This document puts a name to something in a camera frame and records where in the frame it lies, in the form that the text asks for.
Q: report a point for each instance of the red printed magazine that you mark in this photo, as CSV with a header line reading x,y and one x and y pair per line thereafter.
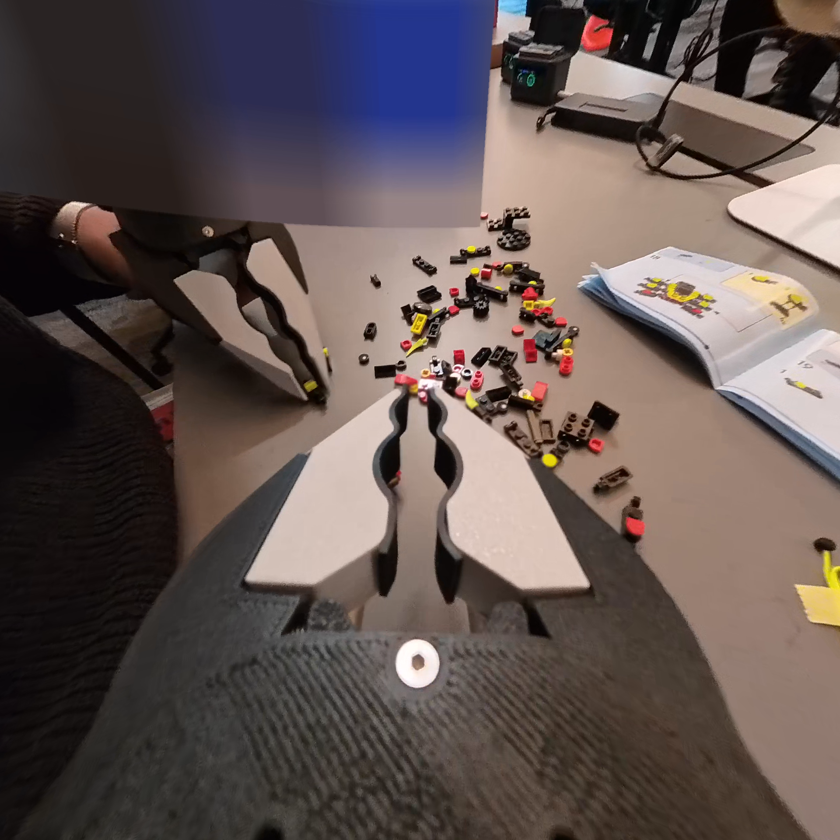
x,y
163,420

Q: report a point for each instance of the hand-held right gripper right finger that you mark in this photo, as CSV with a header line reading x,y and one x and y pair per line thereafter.
x,y
518,525

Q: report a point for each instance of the black charging case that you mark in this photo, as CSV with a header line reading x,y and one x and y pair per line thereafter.
x,y
515,56
541,75

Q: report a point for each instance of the black office chair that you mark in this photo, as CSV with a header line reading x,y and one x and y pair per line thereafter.
x,y
111,341

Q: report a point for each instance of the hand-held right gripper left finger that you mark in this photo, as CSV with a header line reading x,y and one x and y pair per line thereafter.
x,y
321,525

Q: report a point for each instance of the scattered loose lego pieces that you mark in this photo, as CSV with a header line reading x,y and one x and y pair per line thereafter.
x,y
512,374

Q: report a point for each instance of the person's left hand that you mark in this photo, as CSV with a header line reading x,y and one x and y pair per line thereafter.
x,y
105,243

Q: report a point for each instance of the person's left forearm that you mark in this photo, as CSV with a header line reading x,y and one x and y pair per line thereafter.
x,y
26,243

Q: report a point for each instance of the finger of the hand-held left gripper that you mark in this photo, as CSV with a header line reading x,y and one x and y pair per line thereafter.
x,y
243,328
289,289

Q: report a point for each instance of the lego instruction booklet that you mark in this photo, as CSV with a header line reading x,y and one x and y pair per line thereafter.
x,y
722,328

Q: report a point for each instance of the white monitor stand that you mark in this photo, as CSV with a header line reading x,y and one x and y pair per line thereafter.
x,y
794,210

